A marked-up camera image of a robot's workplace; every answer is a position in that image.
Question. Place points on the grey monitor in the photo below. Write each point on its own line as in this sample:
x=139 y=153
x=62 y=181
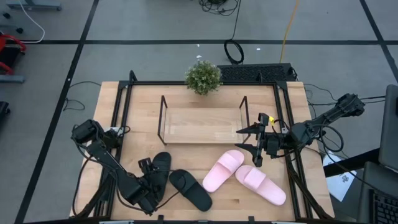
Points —
x=390 y=130

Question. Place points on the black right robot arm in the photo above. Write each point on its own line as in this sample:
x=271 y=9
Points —
x=323 y=119

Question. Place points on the black caster wheel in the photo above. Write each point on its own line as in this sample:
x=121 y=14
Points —
x=19 y=30
x=6 y=15

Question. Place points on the black perforated computer case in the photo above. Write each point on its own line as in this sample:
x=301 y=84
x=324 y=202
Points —
x=248 y=73

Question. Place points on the black rubber slide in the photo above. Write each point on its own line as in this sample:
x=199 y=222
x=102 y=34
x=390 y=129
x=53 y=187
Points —
x=192 y=193
x=163 y=161

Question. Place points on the red and black cart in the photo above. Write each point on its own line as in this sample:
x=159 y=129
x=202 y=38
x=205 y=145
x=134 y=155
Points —
x=14 y=39

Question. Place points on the yellow tag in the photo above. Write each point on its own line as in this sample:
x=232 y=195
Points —
x=271 y=120

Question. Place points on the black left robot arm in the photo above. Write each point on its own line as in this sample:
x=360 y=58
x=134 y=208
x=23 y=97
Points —
x=105 y=158

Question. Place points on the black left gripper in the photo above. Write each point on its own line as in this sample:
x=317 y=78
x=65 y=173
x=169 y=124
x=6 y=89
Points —
x=148 y=186

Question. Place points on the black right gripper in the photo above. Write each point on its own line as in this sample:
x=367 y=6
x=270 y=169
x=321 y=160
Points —
x=273 y=144

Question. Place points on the black metal table frame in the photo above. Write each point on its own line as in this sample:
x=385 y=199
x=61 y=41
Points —
x=155 y=83

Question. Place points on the black chair base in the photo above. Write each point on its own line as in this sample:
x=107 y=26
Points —
x=3 y=110

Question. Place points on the grey metal stand foot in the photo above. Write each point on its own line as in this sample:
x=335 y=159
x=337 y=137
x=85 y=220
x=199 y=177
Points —
x=12 y=79
x=34 y=4

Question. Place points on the black desk beam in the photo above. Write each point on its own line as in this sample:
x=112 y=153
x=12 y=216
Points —
x=351 y=163

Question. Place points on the wooden shelf with black frame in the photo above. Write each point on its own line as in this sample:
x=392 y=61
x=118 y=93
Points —
x=202 y=126

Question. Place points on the pink rubber slide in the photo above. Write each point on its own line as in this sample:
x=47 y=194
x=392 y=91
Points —
x=222 y=169
x=261 y=185

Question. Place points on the green potted plant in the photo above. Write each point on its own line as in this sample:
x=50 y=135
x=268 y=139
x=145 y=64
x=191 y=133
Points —
x=203 y=77

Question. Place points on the white printed paper sheet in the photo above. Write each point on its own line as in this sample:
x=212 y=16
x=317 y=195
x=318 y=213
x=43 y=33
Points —
x=339 y=183

